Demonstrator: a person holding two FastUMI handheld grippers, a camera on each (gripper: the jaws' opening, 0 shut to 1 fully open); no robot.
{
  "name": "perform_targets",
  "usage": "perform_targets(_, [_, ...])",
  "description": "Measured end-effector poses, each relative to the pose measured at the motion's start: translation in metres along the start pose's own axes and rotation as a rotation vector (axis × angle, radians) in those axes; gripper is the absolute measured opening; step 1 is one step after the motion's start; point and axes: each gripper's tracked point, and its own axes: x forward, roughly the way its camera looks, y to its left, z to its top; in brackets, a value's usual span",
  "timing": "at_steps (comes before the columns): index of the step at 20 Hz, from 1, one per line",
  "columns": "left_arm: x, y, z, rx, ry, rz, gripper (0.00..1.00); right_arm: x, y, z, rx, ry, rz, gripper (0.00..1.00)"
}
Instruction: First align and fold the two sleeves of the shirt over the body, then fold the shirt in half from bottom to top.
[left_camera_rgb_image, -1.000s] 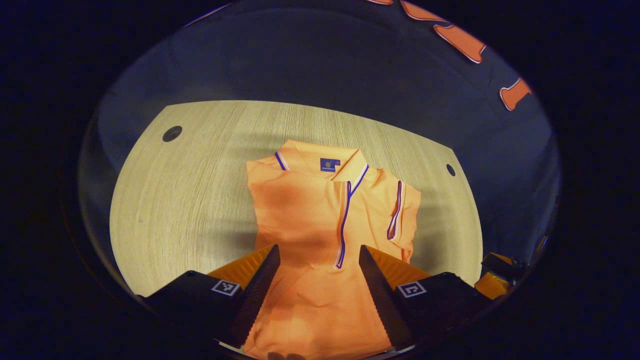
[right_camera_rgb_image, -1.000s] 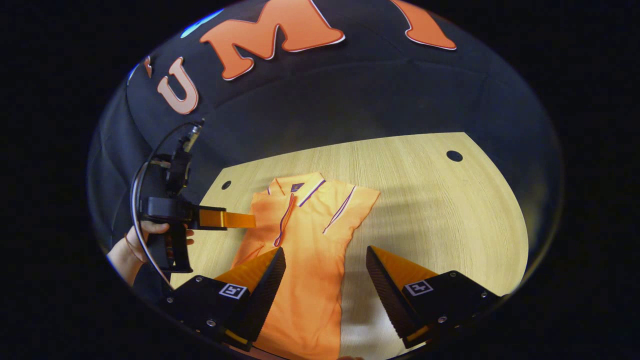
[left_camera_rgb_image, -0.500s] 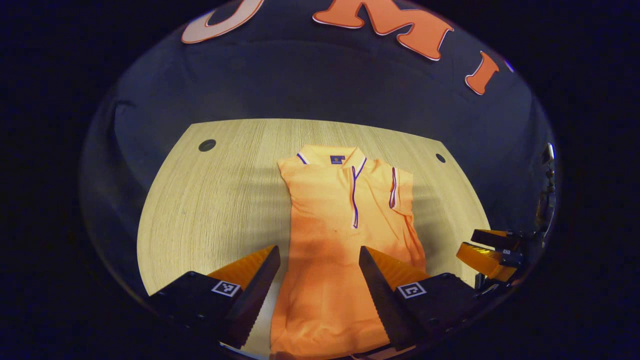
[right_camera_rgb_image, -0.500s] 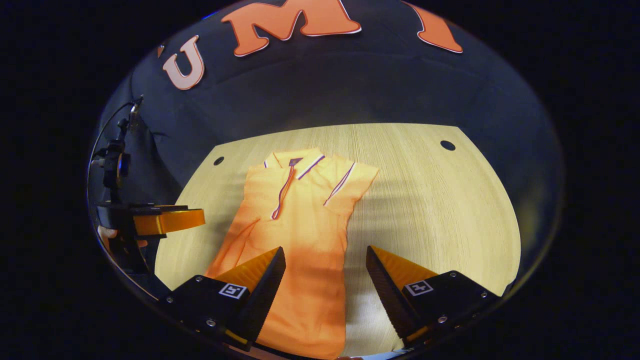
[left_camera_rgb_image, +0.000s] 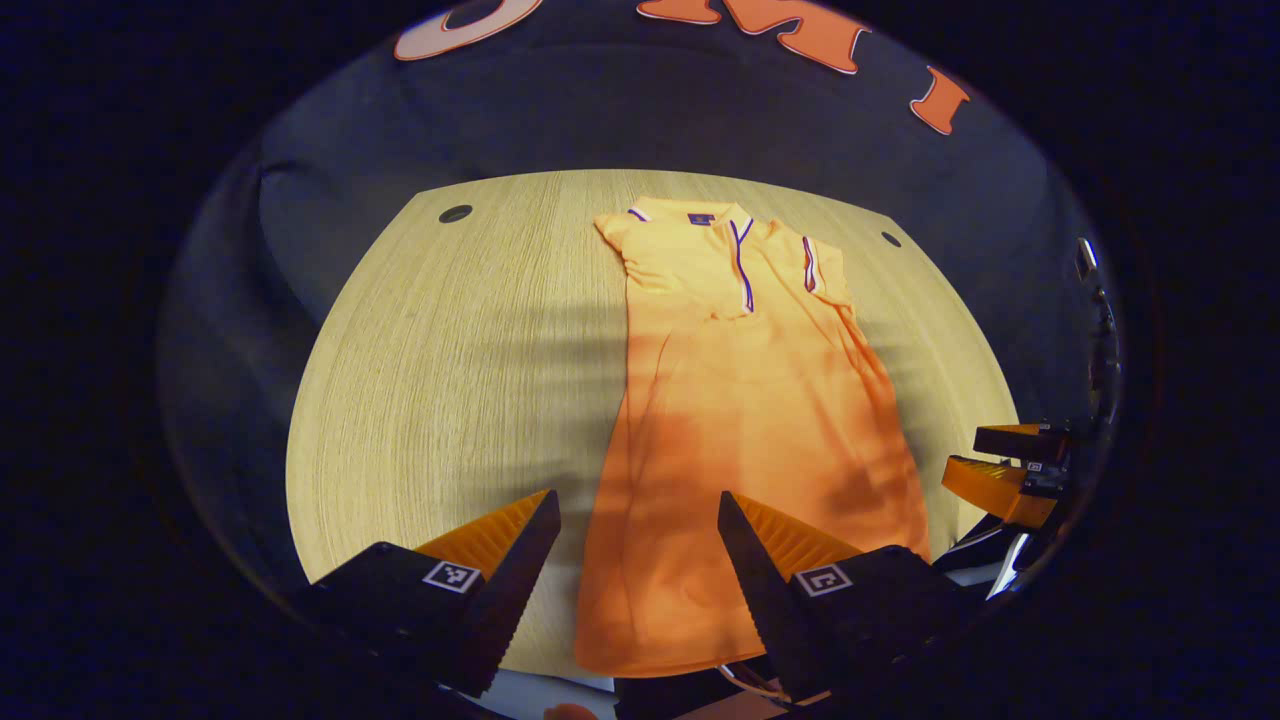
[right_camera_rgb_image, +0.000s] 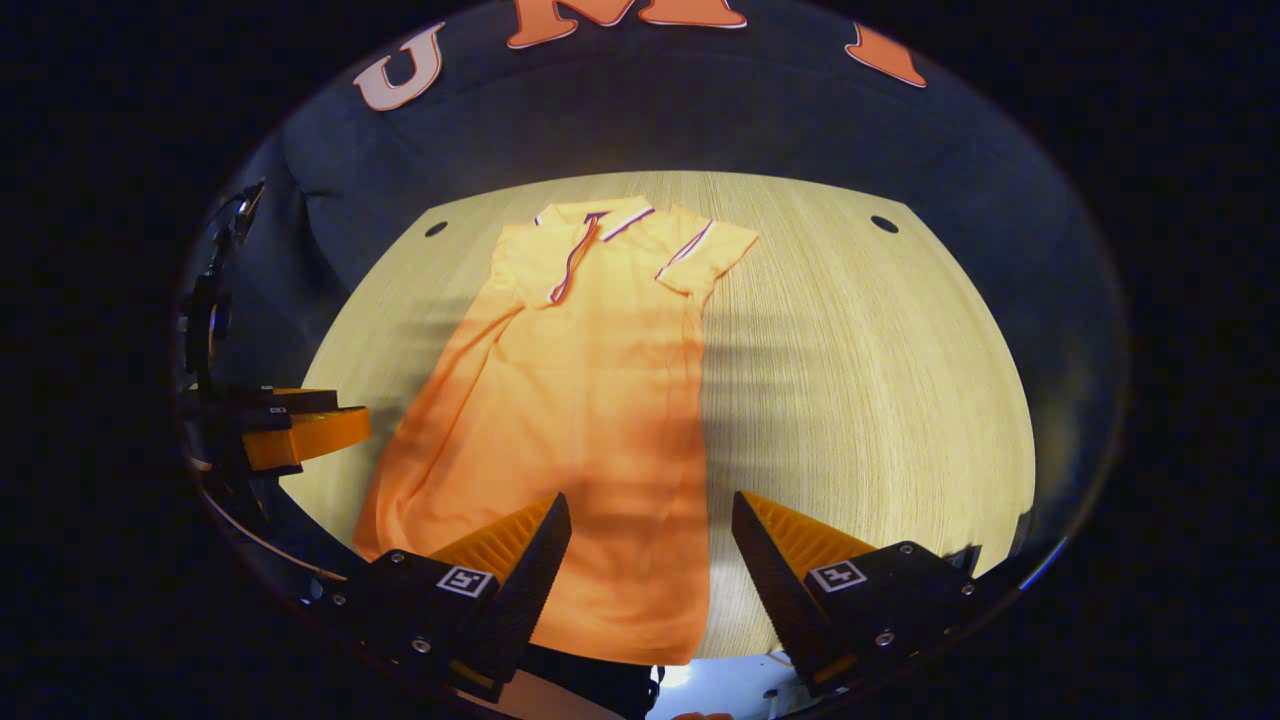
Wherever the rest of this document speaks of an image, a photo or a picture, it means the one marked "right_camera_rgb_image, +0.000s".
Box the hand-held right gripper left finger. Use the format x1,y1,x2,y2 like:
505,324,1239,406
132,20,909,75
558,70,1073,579
305,492,573,701

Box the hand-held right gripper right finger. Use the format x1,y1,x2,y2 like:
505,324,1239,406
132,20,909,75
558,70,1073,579
730,490,986,698

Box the orange T-shirt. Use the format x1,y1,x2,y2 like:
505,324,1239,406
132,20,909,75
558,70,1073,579
352,196,761,667

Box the thin grey cable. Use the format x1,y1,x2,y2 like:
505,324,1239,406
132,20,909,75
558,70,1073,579
195,480,348,583

